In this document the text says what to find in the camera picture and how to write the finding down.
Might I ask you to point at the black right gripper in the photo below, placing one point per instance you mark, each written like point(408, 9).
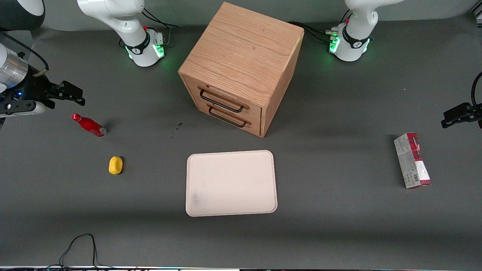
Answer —
point(35, 88)

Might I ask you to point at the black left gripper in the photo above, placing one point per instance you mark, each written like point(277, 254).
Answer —
point(461, 114)

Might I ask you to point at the red coke bottle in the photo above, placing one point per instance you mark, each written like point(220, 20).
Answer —
point(90, 125)

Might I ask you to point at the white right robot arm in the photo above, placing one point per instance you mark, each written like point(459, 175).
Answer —
point(128, 22)

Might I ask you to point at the beige plastic tray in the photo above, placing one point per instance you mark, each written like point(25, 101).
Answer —
point(231, 183)

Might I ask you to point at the red and grey carton box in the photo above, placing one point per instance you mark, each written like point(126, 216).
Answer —
point(412, 160)

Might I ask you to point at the yellow lemon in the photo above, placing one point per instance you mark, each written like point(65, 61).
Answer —
point(115, 165)

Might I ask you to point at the wooden drawer cabinet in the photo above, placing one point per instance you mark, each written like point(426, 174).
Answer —
point(241, 56)

